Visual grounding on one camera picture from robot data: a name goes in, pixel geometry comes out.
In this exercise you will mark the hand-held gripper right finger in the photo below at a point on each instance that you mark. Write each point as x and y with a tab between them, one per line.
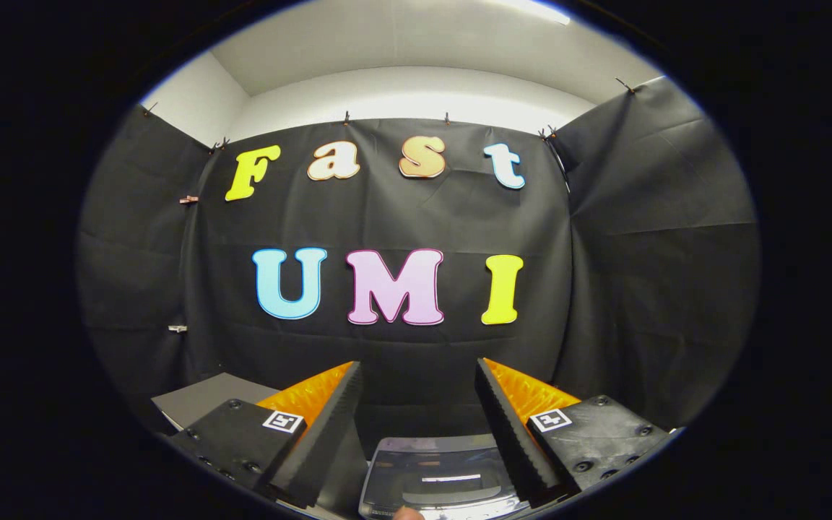
510	433

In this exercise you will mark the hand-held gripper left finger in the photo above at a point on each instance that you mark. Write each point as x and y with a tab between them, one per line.
326	440

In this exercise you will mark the grey washing machine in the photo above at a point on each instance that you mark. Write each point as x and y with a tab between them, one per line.
488	511

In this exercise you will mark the black backdrop cloth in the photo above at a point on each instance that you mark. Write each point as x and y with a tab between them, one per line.
416	217

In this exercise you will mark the row of small black clips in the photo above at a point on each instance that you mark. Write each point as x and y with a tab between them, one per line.
549	133

